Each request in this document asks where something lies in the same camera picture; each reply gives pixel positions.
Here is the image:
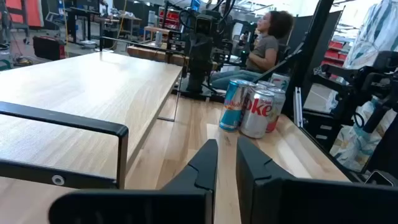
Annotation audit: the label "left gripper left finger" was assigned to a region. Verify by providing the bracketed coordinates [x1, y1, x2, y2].
[48, 139, 218, 224]

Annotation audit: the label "black metal table frame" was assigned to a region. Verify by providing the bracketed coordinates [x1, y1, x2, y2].
[252, 0, 374, 184]

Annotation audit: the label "black side stand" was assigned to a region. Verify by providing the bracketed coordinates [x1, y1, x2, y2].
[303, 51, 398, 178]

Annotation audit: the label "black red toolbox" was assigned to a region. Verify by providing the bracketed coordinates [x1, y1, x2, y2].
[32, 35, 68, 62]

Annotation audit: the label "person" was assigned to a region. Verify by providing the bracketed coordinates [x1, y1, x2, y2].
[210, 10, 295, 91]

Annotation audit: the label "wooden shelf black metal legs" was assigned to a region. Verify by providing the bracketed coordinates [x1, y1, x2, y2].
[0, 51, 184, 190]

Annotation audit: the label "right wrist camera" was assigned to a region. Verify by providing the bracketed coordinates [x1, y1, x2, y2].
[194, 14, 216, 35]

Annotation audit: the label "wooden background bench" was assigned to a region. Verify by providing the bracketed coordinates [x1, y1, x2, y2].
[126, 43, 218, 70]

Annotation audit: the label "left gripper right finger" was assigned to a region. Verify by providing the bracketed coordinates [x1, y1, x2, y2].
[235, 136, 398, 224]

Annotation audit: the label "silver Diet Coke can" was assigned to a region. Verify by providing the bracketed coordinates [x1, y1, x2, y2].
[239, 89, 276, 139]
[266, 87, 287, 133]
[256, 80, 277, 91]

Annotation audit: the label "white teal patterned cloth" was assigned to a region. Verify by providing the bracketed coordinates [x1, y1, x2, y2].
[329, 0, 398, 172]

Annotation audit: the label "blue silver Red Bull can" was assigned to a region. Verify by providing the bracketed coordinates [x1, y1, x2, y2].
[218, 78, 256, 132]

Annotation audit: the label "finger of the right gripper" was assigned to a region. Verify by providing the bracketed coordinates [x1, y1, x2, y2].
[187, 55, 203, 76]
[201, 55, 216, 76]

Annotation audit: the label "red storage bins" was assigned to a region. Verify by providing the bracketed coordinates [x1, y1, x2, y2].
[158, 7, 181, 30]
[322, 40, 349, 68]

